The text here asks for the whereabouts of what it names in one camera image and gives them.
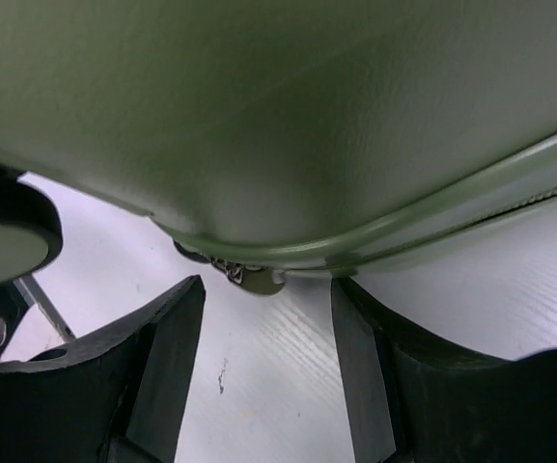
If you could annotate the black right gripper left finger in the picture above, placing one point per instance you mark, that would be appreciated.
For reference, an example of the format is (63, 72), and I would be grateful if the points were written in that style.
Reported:
(117, 394)

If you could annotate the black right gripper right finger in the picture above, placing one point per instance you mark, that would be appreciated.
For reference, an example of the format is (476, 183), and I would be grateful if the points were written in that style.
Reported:
(413, 396)

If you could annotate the green hard-shell suitcase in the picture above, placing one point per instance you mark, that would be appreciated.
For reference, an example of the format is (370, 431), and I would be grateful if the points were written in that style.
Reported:
(308, 137)

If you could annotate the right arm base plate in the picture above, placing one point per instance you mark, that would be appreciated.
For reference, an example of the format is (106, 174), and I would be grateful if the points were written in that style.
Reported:
(23, 301)

